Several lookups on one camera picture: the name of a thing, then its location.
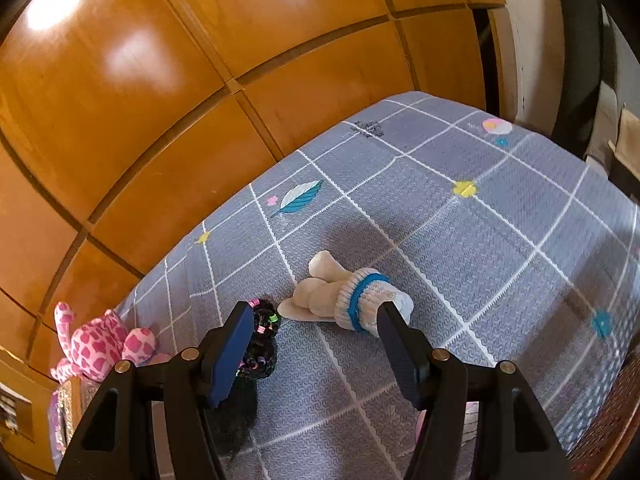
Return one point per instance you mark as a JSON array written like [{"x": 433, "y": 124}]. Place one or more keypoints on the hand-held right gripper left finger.
[{"x": 227, "y": 360}]

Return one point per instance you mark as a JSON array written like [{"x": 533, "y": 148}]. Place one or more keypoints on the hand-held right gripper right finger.
[{"x": 400, "y": 355}]

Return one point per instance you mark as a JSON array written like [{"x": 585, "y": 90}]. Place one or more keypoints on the white sock with blue band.
[{"x": 345, "y": 295}]

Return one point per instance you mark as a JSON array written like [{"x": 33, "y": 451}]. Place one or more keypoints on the black beaded wig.
[{"x": 262, "y": 360}]

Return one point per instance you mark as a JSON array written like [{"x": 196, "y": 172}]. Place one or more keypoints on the grey checked bed sheet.
[{"x": 450, "y": 240}]

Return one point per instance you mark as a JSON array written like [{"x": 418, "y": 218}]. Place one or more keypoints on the pink spotted plush toy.
[{"x": 97, "y": 345}]

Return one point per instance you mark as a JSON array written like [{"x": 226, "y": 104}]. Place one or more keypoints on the glittery box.
[{"x": 70, "y": 400}]

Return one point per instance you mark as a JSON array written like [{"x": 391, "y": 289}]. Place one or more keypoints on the wooden nightstand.
[{"x": 25, "y": 410}]

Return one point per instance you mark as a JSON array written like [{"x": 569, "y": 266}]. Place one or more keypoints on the wooden panelled headboard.
[{"x": 150, "y": 110}]

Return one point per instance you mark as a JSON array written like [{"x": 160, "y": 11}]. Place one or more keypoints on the beige box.
[{"x": 627, "y": 145}]

